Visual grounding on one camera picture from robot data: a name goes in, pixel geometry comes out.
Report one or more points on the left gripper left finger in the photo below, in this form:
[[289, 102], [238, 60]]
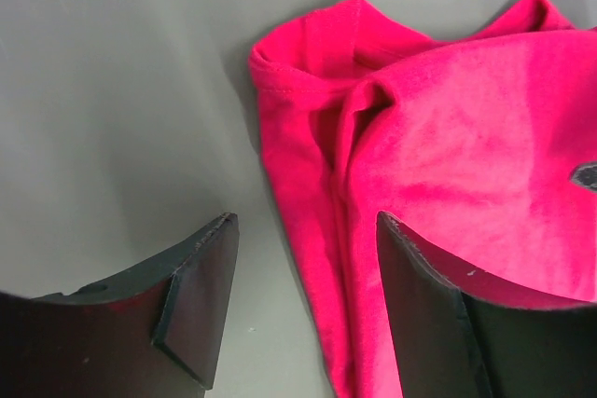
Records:
[[151, 330]]

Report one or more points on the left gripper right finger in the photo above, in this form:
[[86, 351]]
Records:
[[460, 331]]

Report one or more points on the crimson t shirt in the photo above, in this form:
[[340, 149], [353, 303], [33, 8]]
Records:
[[471, 143]]

